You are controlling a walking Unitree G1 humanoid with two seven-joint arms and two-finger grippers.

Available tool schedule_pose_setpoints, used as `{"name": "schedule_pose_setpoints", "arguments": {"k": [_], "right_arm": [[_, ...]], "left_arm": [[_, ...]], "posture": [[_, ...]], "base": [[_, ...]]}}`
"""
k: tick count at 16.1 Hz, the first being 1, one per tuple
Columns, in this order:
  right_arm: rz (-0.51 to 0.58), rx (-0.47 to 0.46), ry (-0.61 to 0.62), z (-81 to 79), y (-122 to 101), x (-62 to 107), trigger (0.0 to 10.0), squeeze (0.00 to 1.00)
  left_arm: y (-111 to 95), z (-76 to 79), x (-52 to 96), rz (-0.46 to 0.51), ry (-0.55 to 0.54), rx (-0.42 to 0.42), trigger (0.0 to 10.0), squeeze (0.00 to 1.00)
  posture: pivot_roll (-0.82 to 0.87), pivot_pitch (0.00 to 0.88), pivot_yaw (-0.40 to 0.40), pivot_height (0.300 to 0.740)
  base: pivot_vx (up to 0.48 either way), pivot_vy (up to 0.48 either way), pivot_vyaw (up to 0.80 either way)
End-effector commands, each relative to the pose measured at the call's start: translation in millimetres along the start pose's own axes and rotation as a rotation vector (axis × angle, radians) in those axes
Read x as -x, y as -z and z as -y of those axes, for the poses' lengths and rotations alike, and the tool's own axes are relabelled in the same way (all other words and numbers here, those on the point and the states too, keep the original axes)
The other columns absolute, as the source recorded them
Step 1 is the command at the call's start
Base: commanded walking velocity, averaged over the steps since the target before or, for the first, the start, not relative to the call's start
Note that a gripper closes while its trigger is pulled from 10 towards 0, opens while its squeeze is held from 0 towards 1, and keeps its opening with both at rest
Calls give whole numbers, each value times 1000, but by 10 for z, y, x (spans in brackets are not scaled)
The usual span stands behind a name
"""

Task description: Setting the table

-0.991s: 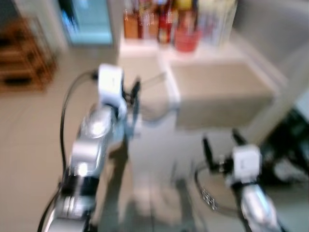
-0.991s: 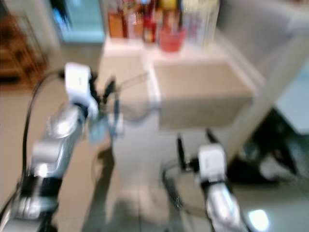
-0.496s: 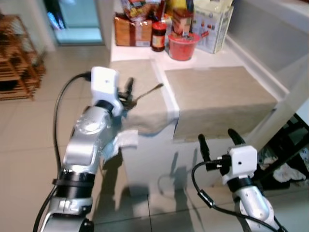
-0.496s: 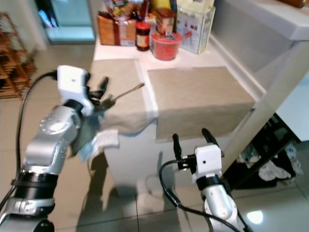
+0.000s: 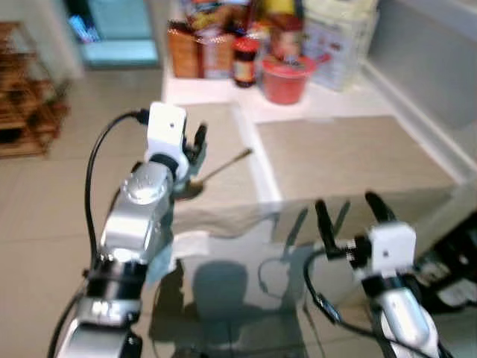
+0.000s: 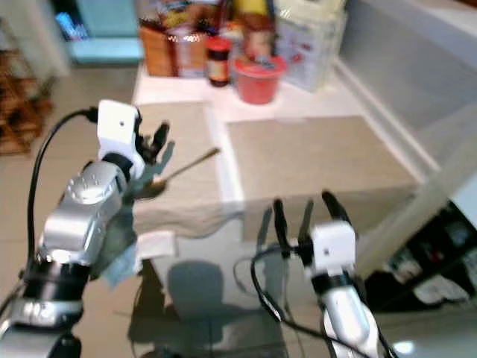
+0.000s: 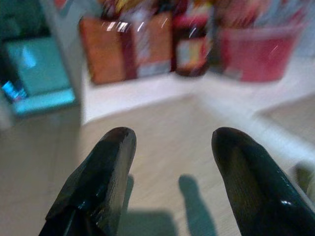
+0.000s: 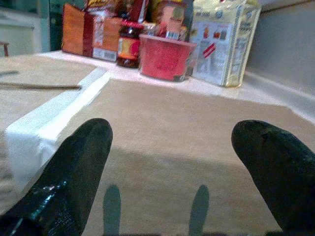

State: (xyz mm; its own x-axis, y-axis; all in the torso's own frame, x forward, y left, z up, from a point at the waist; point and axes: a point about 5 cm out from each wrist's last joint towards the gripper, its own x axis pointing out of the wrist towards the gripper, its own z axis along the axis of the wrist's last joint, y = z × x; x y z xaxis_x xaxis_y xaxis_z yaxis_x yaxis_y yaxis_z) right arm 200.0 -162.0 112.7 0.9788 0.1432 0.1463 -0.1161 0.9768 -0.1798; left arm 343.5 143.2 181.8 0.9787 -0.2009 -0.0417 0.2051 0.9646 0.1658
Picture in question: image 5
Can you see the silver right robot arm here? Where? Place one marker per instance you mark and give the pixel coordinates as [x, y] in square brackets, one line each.
[406, 317]

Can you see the brown wooden rack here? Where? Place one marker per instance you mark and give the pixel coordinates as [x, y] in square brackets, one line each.
[30, 97]

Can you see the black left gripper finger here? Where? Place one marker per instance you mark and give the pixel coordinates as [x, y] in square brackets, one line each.
[194, 139]
[202, 136]

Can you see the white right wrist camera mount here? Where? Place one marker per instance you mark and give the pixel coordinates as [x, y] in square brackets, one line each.
[391, 247]

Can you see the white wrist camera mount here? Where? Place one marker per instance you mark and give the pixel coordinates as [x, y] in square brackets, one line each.
[165, 130]
[391, 247]

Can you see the red plastic bucket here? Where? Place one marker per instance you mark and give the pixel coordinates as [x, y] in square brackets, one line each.
[287, 78]

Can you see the dark jar with red lid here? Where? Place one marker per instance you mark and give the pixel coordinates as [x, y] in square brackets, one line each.
[245, 63]

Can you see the white printed box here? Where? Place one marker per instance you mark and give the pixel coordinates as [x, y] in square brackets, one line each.
[339, 45]

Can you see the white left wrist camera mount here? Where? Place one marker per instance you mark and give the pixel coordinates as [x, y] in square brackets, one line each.
[165, 130]

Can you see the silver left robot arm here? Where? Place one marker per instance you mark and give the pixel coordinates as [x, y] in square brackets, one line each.
[134, 216]

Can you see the metal framed glass door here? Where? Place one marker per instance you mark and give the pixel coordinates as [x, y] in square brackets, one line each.
[119, 30]

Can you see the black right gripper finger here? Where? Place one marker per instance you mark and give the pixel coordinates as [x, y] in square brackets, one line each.
[380, 209]
[325, 224]

